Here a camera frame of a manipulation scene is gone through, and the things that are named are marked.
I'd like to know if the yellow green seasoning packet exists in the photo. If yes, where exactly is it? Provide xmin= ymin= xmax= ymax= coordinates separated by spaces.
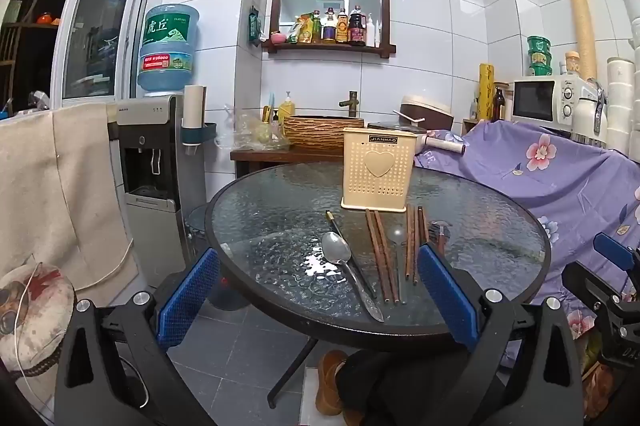
xmin=287 ymin=14 xmax=313 ymax=44

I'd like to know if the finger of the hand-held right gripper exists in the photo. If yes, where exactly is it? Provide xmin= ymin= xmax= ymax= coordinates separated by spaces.
xmin=561 ymin=260 xmax=632 ymax=308
xmin=593 ymin=233 xmax=640 ymax=287

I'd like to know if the brown shoe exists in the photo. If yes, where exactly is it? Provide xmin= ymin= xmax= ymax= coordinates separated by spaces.
xmin=315 ymin=350 xmax=366 ymax=426

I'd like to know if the wooden side table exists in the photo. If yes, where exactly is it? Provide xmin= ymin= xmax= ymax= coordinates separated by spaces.
xmin=230 ymin=146 xmax=346 ymax=179

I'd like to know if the round glass table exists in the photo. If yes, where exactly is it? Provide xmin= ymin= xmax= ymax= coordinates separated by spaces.
xmin=205 ymin=161 xmax=552 ymax=409

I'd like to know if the cream plastic utensil holder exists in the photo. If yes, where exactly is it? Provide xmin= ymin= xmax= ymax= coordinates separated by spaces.
xmin=341 ymin=127 xmax=418 ymax=212

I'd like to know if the dark sauce bottle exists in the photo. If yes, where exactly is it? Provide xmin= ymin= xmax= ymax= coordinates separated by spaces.
xmin=348 ymin=5 xmax=367 ymax=46

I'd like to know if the green wall packet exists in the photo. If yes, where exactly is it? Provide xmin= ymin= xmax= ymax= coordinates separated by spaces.
xmin=248 ymin=5 xmax=262 ymax=47

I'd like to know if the small metal spoon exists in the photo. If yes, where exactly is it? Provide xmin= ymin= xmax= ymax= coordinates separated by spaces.
xmin=430 ymin=220 xmax=452 ymax=257
xmin=387 ymin=223 xmax=408 ymax=304

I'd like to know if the brown white rice cooker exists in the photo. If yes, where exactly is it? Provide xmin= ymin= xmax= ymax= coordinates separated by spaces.
xmin=393 ymin=95 xmax=455 ymax=132

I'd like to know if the black chopstick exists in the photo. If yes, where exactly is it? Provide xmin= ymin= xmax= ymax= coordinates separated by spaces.
xmin=325 ymin=209 xmax=377 ymax=299

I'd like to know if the tall beige cup stack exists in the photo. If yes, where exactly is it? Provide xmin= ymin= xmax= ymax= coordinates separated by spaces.
xmin=567 ymin=0 xmax=598 ymax=80

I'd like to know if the sliding window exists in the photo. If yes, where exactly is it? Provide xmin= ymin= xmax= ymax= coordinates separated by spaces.
xmin=50 ymin=0 xmax=153 ymax=102

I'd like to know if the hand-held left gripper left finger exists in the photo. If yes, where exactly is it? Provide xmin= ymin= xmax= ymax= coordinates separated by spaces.
xmin=54 ymin=249 xmax=221 ymax=426

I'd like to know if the clear plastic bag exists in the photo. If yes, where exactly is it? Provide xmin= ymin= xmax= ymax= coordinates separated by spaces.
xmin=222 ymin=104 xmax=291 ymax=152

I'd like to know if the yellow roll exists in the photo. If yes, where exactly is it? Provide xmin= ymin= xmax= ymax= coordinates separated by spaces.
xmin=478 ymin=64 xmax=496 ymax=122

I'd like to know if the yellow soap dispenser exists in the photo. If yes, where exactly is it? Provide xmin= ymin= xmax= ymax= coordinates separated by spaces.
xmin=278 ymin=91 xmax=297 ymax=124

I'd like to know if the woven basin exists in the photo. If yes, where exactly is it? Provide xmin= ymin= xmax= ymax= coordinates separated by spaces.
xmin=282 ymin=115 xmax=366 ymax=151

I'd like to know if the blue water bottle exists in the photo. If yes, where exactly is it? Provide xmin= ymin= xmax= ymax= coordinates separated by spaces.
xmin=137 ymin=4 xmax=201 ymax=97

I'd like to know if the teal cup holder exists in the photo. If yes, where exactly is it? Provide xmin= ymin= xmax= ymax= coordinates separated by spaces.
xmin=180 ymin=122 xmax=217 ymax=156

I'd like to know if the blue label bottle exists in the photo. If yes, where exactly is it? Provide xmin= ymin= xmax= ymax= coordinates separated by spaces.
xmin=322 ymin=7 xmax=338 ymax=44

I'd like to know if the white pan with lid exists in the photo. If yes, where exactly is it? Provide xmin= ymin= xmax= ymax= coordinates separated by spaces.
xmin=367 ymin=120 xmax=467 ymax=157

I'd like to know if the person's dark trouser leg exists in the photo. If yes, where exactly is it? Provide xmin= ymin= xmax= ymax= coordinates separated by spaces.
xmin=335 ymin=346 xmax=481 ymax=426

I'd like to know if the brass faucet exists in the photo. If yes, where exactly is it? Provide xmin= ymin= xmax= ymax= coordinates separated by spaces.
xmin=339 ymin=90 xmax=362 ymax=117

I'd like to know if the purple floral cloth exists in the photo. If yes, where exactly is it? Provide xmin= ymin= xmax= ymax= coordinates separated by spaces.
xmin=412 ymin=119 xmax=640 ymax=342

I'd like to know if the white paper cup stack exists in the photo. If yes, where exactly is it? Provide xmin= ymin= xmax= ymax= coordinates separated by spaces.
xmin=182 ymin=85 xmax=207 ymax=129

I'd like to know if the grey water dispenser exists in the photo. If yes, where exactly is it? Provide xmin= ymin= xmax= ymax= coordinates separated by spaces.
xmin=116 ymin=94 xmax=208 ymax=274

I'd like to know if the white microwave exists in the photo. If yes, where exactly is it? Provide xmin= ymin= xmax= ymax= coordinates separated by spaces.
xmin=510 ymin=75 xmax=583 ymax=124

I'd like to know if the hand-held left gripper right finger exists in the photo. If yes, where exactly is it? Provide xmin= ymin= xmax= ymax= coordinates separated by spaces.
xmin=416 ymin=243 xmax=586 ymax=426

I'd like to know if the round printed cushion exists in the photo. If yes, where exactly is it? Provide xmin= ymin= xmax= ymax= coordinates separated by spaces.
xmin=0 ymin=262 xmax=77 ymax=379

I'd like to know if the beige cloth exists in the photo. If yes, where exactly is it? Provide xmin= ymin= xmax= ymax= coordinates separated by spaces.
xmin=0 ymin=104 xmax=138 ymax=292

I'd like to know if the large metal spoon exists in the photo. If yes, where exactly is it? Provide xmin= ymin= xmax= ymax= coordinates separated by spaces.
xmin=321 ymin=231 xmax=385 ymax=323

